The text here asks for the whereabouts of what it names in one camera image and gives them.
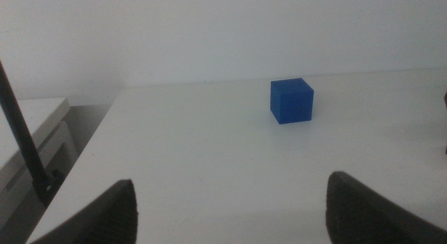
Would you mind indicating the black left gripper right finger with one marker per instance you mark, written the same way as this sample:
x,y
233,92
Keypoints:
x,y
363,216

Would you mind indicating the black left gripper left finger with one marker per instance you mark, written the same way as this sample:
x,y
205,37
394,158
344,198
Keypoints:
x,y
104,216

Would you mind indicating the blue cube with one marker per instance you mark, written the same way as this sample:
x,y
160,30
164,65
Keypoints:
x,y
291,102

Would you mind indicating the white side cabinet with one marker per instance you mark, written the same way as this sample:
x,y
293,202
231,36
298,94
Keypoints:
x,y
35,113

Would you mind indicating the black camera stand pole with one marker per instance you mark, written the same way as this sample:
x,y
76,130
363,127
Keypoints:
x,y
21,135

